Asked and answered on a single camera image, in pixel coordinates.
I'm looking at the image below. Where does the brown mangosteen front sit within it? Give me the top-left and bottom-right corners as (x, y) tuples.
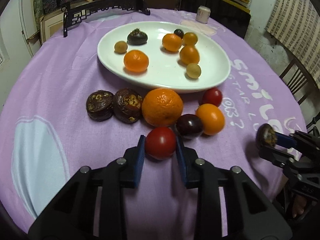
(255, 124), (277, 150)

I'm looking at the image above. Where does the brown mangosteen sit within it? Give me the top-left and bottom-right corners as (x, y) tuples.
(86, 90), (114, 121)
(113, 88), (143, 124)
(255, 124), (277, 150)

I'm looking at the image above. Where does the red tomato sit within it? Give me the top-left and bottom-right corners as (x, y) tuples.
(145, 127), (176, 160)
(201, 88), (222, 107)

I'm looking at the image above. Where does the smooth orange fruit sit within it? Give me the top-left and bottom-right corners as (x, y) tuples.
(196, 103), (225, 135)

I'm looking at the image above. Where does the small orange tangerine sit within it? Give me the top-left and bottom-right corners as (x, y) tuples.
(124, 50), (149, 73)

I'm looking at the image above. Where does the yellow-green longan fruit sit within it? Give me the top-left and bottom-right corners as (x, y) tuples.
(114, 41), (128, 54)

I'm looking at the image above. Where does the person's right hand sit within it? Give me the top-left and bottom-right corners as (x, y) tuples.
(292, 195), (312, 218)

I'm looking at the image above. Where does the dark purple plum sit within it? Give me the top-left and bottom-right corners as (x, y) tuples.
(175, 114), (203, 139)

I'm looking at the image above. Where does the large orange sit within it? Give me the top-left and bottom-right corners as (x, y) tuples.
(142, 88), (183, 127)

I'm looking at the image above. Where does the wooden chair at right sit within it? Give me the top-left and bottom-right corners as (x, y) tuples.
(279, 57), (319, 131)

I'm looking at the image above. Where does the white oval plate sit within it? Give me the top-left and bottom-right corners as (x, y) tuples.
(97, 21), (231, 93)

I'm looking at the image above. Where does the orange oval fruit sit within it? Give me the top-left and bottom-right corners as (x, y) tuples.
(179, 45), (200, 65)

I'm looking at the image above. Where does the purple tablecloth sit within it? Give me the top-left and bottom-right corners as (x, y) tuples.
(1, 9), (305, 239)

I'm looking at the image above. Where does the orange tangerine on plate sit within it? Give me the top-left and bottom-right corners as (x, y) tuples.
(162, 34), (182, 53)

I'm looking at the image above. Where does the small yellow-orange kumquat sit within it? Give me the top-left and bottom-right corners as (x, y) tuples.
(183, 32), (198, 46)

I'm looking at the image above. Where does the small dark cherry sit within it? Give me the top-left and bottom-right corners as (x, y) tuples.
(174, 29), (184, 39)

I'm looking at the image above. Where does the black chair back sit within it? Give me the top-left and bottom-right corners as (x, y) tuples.
(180, 0), (251, 38)

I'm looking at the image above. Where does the white ceramic cup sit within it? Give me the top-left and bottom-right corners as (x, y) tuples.
(195, 6), (211, 24)

